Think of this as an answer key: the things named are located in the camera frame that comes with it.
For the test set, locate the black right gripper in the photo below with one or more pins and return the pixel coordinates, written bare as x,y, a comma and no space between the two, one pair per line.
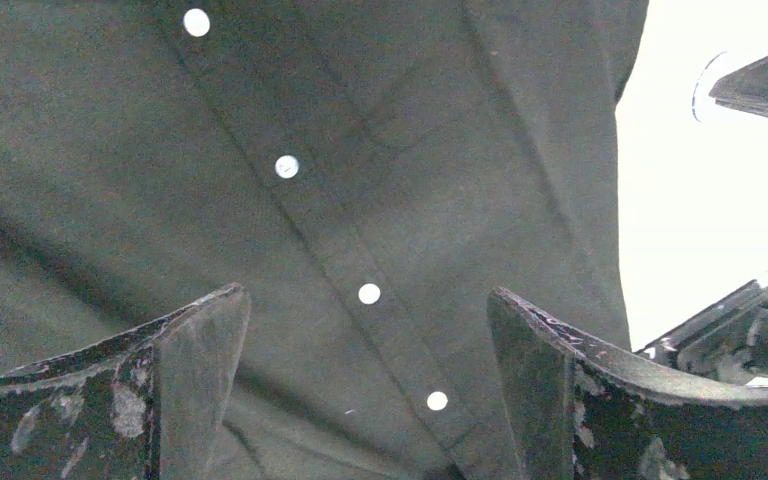
726,342

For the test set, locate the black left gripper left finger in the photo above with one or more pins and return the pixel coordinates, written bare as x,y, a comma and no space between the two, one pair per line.
147,403

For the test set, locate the black button shirt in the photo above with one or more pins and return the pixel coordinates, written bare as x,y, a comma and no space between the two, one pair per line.
368,170

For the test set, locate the white round brooch back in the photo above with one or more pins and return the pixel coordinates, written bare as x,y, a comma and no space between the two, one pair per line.
703,105

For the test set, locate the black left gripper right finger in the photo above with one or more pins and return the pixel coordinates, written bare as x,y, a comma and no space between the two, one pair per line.
581,408

